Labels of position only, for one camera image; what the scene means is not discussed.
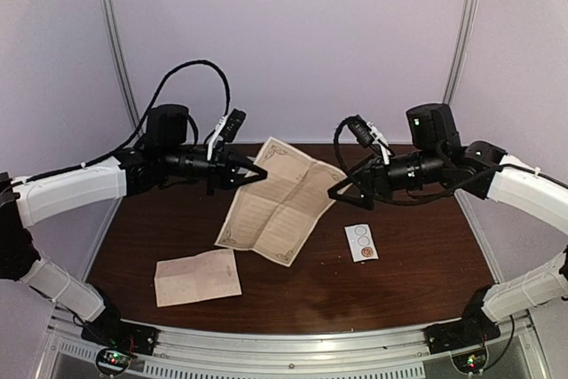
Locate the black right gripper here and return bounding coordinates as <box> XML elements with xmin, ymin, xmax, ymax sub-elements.
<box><xmin>327</xmin><ymin>147</ymin><xmax>446</xmax><ymax>211</ymax></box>

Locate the white seal sticker strip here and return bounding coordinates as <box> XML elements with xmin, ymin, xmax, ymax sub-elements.
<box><xmin>344</xmin><ymin>224</ymin><xmax>380</xmax><ymax>263</ymax></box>

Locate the green circuit board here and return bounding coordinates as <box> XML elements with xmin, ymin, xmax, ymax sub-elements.
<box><xmin>95</xmin><ymin>348</ymin><xmax>133</xmax><ymax>375</ymax></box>
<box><xmin>451</xmin><ymin>351</ymin><xmax>488</xmax><ymax>375</ymax></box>

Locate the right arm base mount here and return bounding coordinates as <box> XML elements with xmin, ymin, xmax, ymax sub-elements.
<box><xmin>424</xmin><ymin>320</ymin><xmax>501</xmax><ymax>354</ymax></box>

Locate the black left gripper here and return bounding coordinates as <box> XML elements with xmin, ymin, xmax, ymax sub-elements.
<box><xmin>162</xmin><ymin>146</ymin><xmax>267</xmax><ymax>197</ymax></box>

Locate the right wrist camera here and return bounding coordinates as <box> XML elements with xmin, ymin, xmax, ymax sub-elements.
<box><xmin>347</xmin><ymin>115</ymin><xmax>394</xmax><ymax>165</ymax></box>

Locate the aluminium right corner post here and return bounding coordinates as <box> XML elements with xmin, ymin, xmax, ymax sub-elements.
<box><xmin>443</xmin><ymin>0</ymin><xmax>479</xmax><ymax>105</ymax></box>

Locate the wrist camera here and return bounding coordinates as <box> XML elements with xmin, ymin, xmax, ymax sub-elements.
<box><xmin>347</xmin><ymin>115</ymin><xmax>394</xmax><ymax>165</ymax></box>
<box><xmin>204</xmin><ymin>108</ymin><xmax>247</xmax><ymax>161</ymax></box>

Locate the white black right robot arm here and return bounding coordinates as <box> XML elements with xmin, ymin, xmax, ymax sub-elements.
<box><xmin>328</xmin><ymin>103</ymin><xmax>567</xmax><ymax>353</ymax></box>

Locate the aluminium front table rail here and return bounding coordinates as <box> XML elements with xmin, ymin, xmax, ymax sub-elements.
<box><xmin>32</xmin><ymin>315</ymin><xmax>551</xmax><ymax>378</ymax></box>

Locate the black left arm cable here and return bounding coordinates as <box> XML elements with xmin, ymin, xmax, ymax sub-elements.
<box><xmin>21</xmin><ymin>59</ymin><xmax>234</xmax><ymax>185</ymax></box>

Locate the aluminium left corner post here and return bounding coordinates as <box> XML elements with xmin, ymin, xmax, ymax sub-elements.
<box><xmin>100</xmin><ymin>0</ymin><xmax>140</xmax><ymax>129</ymax></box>

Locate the aluminium corner post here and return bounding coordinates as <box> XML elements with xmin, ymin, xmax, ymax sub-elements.
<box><xmin>100</xmin><ymin>0</ymin><xmax>140</xmax><ymax>129</ymax></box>
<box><xmin>443</xmin><ymin>0</ymin><xmax>479</xmax><ymax>105</ymax></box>

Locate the beige ornate letter sheet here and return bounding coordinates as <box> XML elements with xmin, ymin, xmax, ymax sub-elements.
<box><xmin>215</xmin><ymin>137</ymin><xmax>346</xmax><ymax>267</ymax></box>

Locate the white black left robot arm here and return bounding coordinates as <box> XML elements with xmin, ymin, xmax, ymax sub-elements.
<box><xmin>1</xmin><ymin>104</ymin><xmax>267</xmax><ymax>347</ymax></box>

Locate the right green circuit board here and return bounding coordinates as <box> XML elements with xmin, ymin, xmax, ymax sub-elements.
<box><xmin>451</xmin><ymin>351</ymin><xmax>488</xmax><ymax>375</ymax></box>

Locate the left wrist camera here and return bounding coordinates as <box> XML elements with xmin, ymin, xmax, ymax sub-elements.
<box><xmin>204</xmin><ymin>108</ymin><xmax>247</xmax><ymax>161</ymax></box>

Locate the left green circuit board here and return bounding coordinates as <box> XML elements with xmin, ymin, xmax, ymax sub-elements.
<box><xmin>95</xmin><ymin>348</ymin><xmax>133</xmax><ymax>375</ymax></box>

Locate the folded beige paper sheet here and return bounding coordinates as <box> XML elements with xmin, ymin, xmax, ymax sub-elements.
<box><xmin>154</xmin><ymin>249</ymin><xmax>242</xmax><ymax>308</ymax></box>

